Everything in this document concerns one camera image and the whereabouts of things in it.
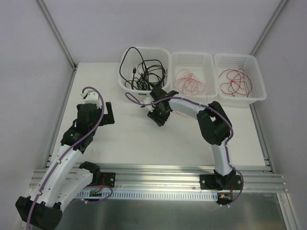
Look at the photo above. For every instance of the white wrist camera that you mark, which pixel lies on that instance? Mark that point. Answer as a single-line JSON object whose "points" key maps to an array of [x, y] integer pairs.
{"points": [[147, 103], [91, 97]]}

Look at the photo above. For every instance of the white perforated middle basket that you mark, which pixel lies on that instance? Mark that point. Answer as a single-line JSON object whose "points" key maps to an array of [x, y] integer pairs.
{"points": [[192, 75]]}

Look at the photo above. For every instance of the white perforated right basket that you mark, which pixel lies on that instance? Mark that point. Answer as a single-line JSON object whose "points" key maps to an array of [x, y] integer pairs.
{"points": [[238, 79]]}

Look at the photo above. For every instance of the aluminium mounting rail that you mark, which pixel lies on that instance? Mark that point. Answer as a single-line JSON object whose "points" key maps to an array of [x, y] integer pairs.
{"points": [[257, 179]]}

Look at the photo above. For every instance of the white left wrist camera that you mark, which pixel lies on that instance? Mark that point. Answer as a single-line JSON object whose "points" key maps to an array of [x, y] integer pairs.
{"points": [[91, 97]]}

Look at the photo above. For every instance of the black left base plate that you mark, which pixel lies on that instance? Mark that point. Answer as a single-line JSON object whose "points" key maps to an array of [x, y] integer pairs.
{"points": [[104, 178]]}

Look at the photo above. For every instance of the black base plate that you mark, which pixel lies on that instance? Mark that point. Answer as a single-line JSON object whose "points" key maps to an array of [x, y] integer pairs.
{"points": [[104, 178], [207, 182]]}

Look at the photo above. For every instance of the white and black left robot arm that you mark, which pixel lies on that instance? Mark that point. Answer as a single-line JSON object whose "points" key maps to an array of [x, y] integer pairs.
{"points": [[45, 205]]}

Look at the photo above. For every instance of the white slotted cable duct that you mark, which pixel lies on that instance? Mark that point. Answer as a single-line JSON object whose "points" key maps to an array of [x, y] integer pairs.
{"points": [[149, 195]]}

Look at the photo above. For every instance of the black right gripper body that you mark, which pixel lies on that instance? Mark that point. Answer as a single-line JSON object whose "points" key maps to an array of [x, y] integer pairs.
{"points": [[158, 116]]}

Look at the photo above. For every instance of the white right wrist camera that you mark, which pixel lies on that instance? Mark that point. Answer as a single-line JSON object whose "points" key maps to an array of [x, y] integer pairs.
{"points": [[147, 103]]}

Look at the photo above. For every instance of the white perforated basket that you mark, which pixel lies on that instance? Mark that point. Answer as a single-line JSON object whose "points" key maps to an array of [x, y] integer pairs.
{"points": [[192, 75], [238, 79]]}

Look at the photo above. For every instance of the white solid plastic tub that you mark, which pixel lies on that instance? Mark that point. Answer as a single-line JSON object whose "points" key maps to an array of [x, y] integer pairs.
{"points": [[143, 60]]}

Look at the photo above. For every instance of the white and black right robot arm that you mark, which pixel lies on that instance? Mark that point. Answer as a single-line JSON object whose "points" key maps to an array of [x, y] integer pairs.
{"points": [[215, 128]]}

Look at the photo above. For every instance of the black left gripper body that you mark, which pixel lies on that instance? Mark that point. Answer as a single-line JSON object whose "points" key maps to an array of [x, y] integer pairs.
{"points": [[106, 114]]}

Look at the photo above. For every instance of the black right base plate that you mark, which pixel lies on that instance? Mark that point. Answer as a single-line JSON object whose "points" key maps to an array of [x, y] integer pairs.
{"points": [[207, 182]]}

